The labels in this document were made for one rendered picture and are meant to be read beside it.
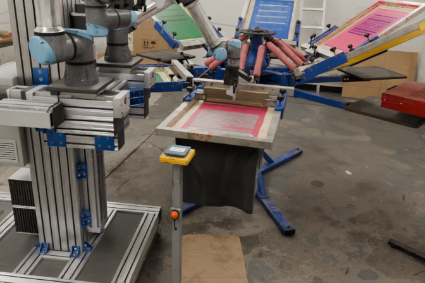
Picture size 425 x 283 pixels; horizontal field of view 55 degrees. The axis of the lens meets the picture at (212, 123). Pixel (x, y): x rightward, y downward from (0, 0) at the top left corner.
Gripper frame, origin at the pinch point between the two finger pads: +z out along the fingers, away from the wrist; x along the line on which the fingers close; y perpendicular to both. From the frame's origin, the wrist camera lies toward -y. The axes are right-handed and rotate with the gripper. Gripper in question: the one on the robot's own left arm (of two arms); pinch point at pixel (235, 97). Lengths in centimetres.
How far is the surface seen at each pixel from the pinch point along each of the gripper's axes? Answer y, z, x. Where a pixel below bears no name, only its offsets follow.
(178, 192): 11, 25, 79
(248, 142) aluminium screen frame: -18, 3, 60
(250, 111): -11.0, 5.3, 7.3
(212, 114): 9.5, 5.3, 19.5
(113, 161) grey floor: 129, 101, -84
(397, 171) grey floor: -136, 101, -145
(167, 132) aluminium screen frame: 23, 4, 60
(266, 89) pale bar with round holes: -16.7, -1.3, -21.9
